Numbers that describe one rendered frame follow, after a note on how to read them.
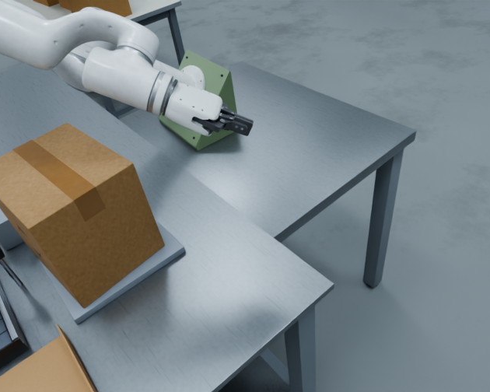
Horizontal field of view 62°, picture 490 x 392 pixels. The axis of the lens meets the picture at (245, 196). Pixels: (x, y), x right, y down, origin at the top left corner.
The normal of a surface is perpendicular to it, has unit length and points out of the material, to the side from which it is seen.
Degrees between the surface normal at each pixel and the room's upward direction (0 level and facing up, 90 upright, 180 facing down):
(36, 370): 0
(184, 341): 0
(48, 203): 0
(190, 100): 28
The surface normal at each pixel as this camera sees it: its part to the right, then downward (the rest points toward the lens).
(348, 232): -0.12, -0.74
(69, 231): 0.72, 0.39
